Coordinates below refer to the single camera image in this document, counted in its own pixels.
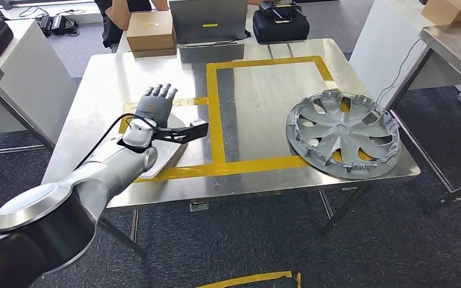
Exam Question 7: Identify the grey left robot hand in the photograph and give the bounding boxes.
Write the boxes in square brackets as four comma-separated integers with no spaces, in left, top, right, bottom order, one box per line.
[134,82,179,130]

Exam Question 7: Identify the white curved plastic part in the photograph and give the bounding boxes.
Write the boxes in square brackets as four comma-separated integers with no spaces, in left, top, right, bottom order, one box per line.
[138,112,190,181]

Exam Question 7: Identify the steel workbench table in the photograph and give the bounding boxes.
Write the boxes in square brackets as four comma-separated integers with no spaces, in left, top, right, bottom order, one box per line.
[41,37,421,255]

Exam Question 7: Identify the yellow tape table outline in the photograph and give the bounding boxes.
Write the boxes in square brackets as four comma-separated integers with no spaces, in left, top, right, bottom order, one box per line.
[118,55,375,184]

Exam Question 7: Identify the brown cardboard box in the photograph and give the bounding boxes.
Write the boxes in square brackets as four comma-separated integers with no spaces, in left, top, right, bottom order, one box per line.
[420,0,461,26]
[125,10,178,59]

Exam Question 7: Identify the seated person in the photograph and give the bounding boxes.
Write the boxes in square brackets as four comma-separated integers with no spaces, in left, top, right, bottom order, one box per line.
[94,0,170,50]

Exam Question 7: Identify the grey laptop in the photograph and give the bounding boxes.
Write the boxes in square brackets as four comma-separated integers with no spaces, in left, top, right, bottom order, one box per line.
[168,0,252,47]

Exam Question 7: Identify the white cabinet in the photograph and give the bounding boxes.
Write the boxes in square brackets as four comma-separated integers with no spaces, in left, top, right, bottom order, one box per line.
[0,19,79,138]

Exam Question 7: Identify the black power adapters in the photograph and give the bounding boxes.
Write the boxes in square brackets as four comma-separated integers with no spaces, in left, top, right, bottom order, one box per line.
[37,14,81,38]

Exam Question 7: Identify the black remote controller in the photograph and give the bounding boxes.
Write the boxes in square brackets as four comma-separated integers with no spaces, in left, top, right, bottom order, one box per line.
[258,1,307,24]

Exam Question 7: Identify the grey wheel hubcap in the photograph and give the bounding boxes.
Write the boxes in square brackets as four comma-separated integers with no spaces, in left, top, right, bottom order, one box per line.
[285,89,402,181]

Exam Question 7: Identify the yellow floor tape square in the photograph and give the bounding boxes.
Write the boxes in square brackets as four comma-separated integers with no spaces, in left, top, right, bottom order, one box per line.
[196,271,302,288]

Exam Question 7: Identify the white partition panel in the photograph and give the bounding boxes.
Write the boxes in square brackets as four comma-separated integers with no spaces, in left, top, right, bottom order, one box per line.
[349,0,461,111]

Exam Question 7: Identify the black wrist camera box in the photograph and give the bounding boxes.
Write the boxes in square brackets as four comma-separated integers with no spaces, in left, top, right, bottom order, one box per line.
[152,118,210,145]

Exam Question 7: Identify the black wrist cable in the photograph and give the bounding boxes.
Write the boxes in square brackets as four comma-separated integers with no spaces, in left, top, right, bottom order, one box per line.
[73,113,161,171]

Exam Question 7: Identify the thin hanging cable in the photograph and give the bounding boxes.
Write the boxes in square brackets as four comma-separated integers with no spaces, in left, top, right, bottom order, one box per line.
[375,37,423,107]

